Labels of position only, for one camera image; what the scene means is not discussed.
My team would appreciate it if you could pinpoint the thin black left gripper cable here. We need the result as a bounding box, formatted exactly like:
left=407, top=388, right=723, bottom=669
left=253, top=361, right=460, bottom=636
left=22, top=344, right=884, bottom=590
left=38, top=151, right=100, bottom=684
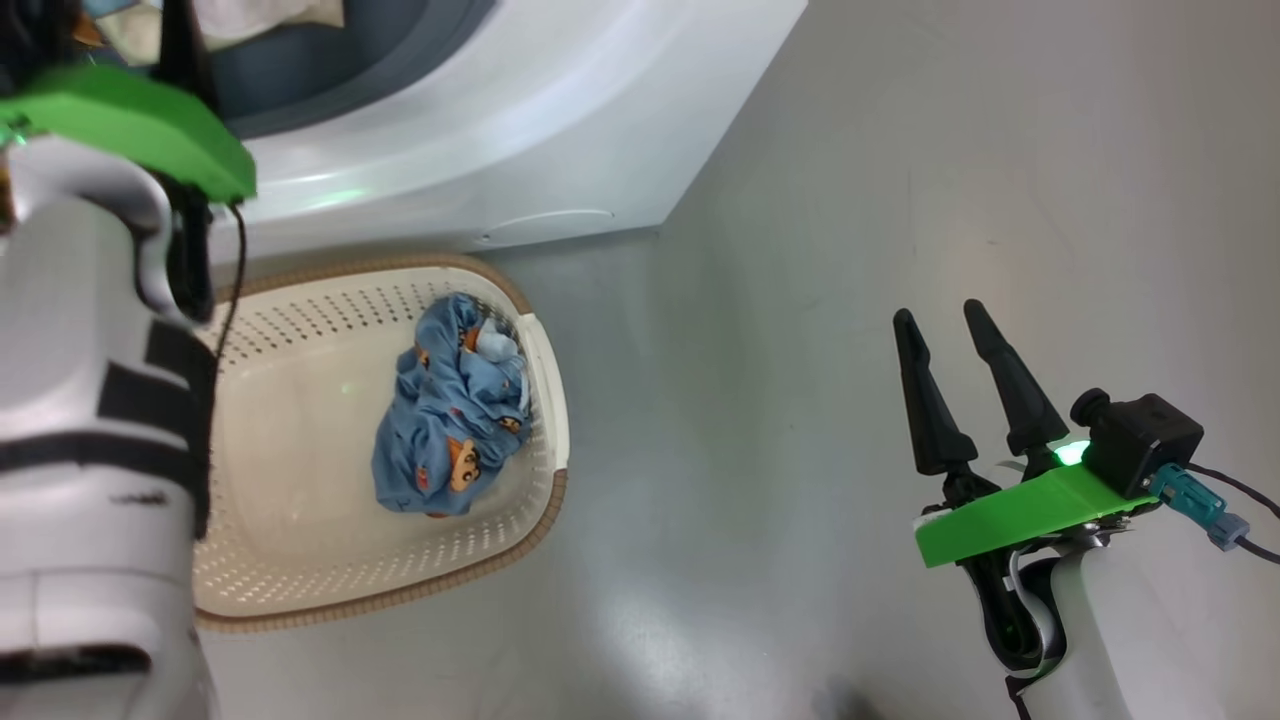
left=213, top=200, right=249, bottom=366

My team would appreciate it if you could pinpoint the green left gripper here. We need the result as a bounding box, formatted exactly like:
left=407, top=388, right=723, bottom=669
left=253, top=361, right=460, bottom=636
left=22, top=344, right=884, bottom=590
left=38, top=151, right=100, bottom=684
left=0, top=0, right=258, bottom=204

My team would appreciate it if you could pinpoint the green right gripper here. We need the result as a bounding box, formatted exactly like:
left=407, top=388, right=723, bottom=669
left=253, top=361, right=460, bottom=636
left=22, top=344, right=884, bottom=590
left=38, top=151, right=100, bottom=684
left=892, top=298, right=1161, bottom=569

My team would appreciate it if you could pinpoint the cream perforated laundry basket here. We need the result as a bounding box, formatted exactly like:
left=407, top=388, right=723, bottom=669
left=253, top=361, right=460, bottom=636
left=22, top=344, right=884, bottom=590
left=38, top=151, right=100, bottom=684
left=190, top=253, right=571, bottom=633

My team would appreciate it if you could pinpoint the white front-load washing machine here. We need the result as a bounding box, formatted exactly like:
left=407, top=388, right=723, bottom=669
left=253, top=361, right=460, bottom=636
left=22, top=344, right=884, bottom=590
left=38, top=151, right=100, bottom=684
left=80, top=0, right=809, bottom=267

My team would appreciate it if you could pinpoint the black right camera cable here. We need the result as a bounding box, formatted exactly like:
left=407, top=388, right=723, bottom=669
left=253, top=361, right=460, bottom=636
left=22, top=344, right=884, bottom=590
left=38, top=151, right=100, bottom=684
left=1185, top=462, right=1280, bottom=563

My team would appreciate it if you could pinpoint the teal right cable connector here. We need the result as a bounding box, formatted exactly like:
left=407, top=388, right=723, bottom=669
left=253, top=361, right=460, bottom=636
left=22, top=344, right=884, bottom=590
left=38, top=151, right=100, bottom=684
left=1150, top=462, right=1251, bottom=551

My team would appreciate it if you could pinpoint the blue bear-print garment cream lining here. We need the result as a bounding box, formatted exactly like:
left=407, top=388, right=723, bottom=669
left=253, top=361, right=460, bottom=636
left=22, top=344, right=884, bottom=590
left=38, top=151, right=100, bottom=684
left=82, top=0, right=346, bottom=67

